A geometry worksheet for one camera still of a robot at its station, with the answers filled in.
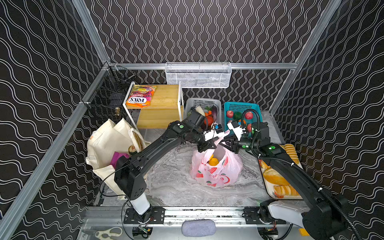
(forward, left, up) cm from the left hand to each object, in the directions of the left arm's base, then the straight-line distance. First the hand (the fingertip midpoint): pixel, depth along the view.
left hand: (219, 146), depth 71 cm
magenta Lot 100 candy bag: (-2, +54, -8) cm, 54 cm away
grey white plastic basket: (+51, +17, -15) cm, 56 cm away
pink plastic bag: (-8, 0, -5) cm, 9 cm away
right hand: (+4, -1, -1) cm, 4 cm away
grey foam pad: (-30, +9, -22) cm, 39 cm away
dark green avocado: (+42, -19, -20) cm, 50 cm away
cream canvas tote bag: (+4, +57, -1) cm, 57 cm away
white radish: (+43, +10, -16) cm, 47 cm away
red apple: (+41, -26, -19) cm, 52 cm away
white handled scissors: (-33, +50, -24) cm, 65 cm away
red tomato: (+33, +4, -17) cm, 38 cm away
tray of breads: (-9, -33, -24) cm, 42 cm away
